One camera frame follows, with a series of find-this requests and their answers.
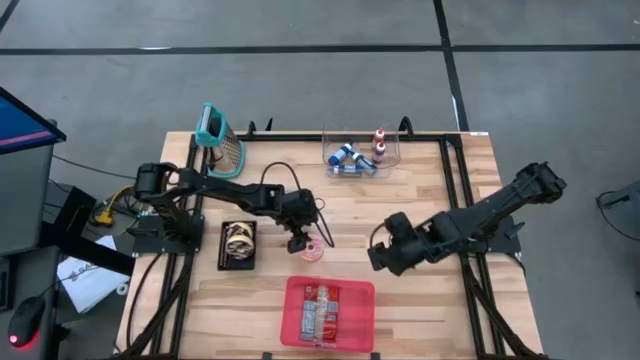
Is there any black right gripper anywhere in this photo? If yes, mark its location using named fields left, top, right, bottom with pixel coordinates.
left=367, top=211, right=427, bottom=277

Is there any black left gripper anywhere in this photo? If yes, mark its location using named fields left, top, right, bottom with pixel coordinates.
left=279, top=188, right=321, bottom=255

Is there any pink iced donut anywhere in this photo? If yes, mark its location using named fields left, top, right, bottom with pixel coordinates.
left=301, top=238, right=326, bottom=264

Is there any chocolate iced donut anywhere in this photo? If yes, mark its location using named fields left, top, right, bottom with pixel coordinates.
left=224, top=234, right=255, bottom=260
left=225, top=222, right=254, bottom=241

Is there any red snack package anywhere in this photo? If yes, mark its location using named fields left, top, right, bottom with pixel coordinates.
left=298, top=283, right=341, bottom=346

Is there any large blue squeeze bottle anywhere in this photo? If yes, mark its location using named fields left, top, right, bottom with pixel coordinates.
left=328, top=141, right=355, bottom=166

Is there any red plastic tray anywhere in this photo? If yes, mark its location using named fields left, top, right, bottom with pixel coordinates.
left=279, top=276, right=376, bottom=354

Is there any black perforated basket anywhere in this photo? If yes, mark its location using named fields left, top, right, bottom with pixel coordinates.
left=217, top=220, right=258, bottom=272

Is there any clear plastic container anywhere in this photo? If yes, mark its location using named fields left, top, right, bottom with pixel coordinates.
left=322, top=124, right=403, bottom=179

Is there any teal metal box grater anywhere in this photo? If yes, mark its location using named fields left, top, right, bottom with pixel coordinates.
left=194, top=102, right=246, bottom=180

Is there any black diagonal beam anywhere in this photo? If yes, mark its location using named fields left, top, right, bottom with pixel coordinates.
left=38, top=222, right=136, bottom=276

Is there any white printed paper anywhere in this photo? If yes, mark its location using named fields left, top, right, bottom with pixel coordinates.
left=56, top=234, right=131, bottom=314

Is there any black box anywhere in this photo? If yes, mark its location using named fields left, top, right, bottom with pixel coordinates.
left=43, top=183, right=96, bottom=236

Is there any dark grey desk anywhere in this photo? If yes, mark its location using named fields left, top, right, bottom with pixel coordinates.
left=0, top=244, right=64, bottom=360

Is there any grey cabinet with blue top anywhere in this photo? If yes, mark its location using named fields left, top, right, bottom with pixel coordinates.
left=0, top=87, right=66, bottom=256

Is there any black computer mouse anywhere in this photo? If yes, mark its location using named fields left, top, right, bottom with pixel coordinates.
left=7, top=296, right=47, bottom=349

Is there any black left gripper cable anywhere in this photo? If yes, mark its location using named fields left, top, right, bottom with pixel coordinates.
left=259, top=160, right=336, bottom=249

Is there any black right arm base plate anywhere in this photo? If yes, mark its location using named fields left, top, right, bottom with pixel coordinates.
left=469, top=214, right=521, bottom=254

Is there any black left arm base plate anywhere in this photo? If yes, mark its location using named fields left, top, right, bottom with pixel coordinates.
left=132, top=214, right=205, bottom=254

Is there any thin black floor cable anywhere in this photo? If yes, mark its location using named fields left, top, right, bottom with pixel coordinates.
left=52, top=152, right=140, bottom=180

